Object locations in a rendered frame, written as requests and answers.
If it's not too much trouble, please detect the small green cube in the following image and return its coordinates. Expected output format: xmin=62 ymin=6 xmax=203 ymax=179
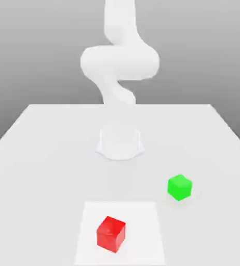
xmin=167 ymin=174 xmax=193 ymax=202

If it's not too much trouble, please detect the small red cube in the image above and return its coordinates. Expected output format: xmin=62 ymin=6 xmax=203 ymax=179
xmin=96 ymin=216 xmax=126 ymax=254

